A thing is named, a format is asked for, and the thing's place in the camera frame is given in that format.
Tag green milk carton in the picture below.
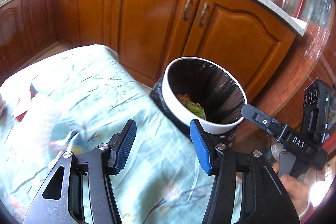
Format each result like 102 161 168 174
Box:
177 94 206 120

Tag small red carton box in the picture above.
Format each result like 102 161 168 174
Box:
13 84 38 122

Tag white rimmed trash bin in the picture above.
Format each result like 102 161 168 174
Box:
150 57 248 147

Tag brown lower kitchen cabinets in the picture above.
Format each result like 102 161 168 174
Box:
1 0 299 100

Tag person's right hand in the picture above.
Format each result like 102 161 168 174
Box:
279 174 309 219

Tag light green floral tablecloth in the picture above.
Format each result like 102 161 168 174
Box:
1 45 213 223

